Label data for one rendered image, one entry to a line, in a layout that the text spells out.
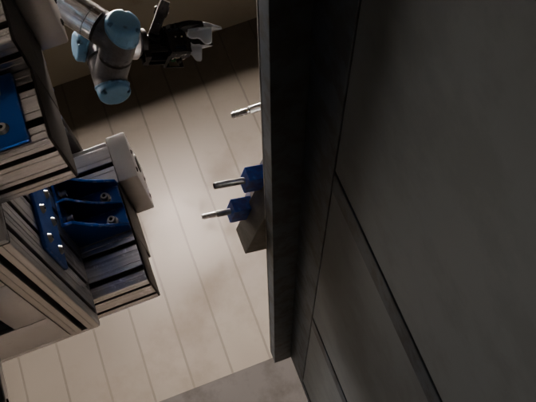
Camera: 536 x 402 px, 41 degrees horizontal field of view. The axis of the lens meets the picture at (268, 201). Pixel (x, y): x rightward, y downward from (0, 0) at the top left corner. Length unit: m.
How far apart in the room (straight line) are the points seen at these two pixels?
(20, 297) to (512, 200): 0.65
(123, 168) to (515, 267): 0.83
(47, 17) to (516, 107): 0.58
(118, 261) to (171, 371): 2.60
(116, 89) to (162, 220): 2.40
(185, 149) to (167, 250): 0.61
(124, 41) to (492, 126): 1.17
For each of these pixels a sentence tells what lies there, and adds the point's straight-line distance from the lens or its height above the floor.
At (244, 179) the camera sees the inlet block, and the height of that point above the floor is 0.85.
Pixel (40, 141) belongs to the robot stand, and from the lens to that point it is 0.75.
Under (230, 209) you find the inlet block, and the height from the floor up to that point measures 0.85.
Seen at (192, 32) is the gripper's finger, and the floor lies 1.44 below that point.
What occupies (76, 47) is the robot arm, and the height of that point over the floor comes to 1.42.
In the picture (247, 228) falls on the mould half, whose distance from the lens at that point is 1.36.
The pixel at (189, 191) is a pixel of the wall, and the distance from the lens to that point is 4.05.
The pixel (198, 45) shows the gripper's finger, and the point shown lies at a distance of 1.89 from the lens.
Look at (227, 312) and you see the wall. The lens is 3.77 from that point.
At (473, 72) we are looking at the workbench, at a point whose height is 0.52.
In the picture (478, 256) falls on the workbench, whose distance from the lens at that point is 0.58.
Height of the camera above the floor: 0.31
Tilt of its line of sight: 24 degrees up
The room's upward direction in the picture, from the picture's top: 22 degrees counter-clockwise
